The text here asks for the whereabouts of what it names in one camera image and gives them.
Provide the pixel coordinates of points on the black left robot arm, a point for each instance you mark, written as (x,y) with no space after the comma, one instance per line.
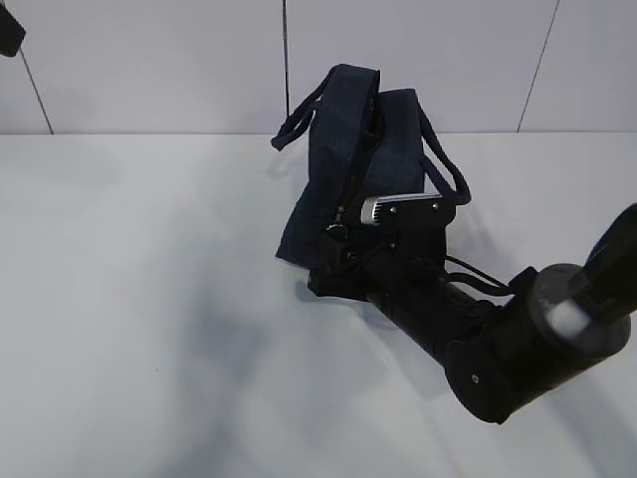
(12,34)

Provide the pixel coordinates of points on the dark blue lunch bag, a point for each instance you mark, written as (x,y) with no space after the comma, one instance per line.
(363,142)

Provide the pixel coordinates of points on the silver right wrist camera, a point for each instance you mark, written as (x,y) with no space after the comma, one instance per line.
(413,212)

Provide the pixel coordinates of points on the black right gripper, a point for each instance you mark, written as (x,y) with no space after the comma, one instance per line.
(377,260)

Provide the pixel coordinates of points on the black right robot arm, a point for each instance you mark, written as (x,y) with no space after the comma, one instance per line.
(501,346)

